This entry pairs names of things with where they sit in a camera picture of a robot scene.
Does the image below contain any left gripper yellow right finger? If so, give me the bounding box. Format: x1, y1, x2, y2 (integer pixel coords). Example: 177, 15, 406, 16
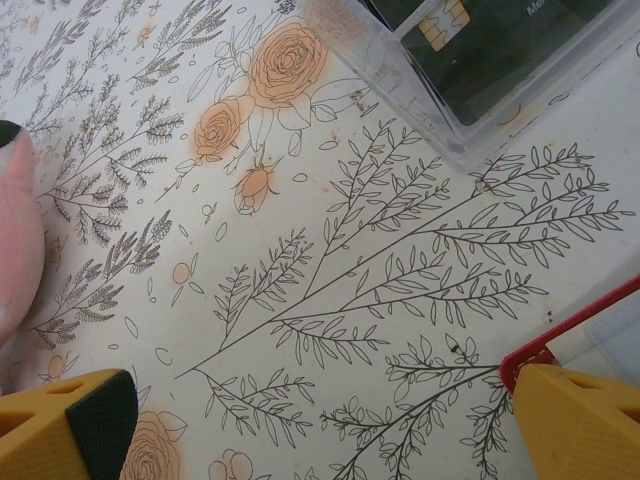
514, 363, 640, 480

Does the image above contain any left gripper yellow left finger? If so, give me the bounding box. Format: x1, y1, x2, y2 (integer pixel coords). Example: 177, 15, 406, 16
0, 368, 139, 480

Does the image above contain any red card holder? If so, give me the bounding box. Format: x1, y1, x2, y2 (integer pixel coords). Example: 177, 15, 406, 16
498, 273, 640, 394

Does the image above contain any black VIP credit card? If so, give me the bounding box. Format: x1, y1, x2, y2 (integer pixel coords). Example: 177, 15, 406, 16
369, 0, 619, 126

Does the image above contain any clear acrylic card organizer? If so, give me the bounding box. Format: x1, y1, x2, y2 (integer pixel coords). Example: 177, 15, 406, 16
299, 0, 640, 174

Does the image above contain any pink plush toy red dress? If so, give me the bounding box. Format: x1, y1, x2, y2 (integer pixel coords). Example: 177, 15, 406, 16
0, 119, 47, 396

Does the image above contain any floral patterned table mat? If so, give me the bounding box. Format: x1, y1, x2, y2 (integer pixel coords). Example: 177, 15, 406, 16
0, 0, 640, 480

